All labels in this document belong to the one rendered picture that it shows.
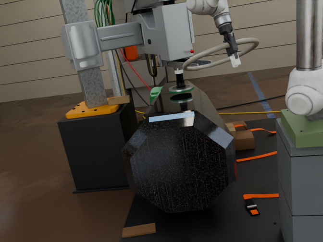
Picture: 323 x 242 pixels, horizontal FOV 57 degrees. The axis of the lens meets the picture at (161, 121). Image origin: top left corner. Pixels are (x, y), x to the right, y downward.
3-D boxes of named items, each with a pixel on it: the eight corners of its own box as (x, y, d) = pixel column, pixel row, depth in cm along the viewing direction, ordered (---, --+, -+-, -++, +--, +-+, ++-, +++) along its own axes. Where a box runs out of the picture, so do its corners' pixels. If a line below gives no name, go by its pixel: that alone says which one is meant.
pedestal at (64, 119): (72, 193, 295) (52, 123, 272) (93, 162, 357) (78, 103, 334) (137, 187, 285) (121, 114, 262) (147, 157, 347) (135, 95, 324)
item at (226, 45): (172, 77, 204) (171, 72, 204) (233, 62, 219) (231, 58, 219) (203, 52, 158) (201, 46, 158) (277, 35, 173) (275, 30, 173)
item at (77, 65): (63, 73, 271) (50, 26, 259) (77, 67, 304) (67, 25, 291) (99, 67, 266) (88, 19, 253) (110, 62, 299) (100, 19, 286)
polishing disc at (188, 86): (164, 90, 258) (163, 89, 257) (180, 84, 271) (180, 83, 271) (182, 92, 243) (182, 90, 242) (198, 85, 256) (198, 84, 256)
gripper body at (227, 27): (233, 21, 162) (238, 37, 162) (229, 27, 170) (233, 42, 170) (219, 24, 162) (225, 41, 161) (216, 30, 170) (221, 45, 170)
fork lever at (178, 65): (157, 66, 269) (156, 61, 268) (176, 62, 275) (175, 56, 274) (193, 72, 207) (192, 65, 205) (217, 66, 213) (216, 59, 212)
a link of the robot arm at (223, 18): (227, 17, 171) (229, 27, 171) (212, 21, 170) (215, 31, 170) (231, 10, 162) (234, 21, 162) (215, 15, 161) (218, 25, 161)
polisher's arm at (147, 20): (139, 63, 316) (130, 14, 301) (158, 58, 323) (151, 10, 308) (166, 68, 250) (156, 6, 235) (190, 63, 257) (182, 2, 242)
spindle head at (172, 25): (154, 62, 270) (145, 10, 256) (176, 57, 277) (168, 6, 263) (170, 65, 238) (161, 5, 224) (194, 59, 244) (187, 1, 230)
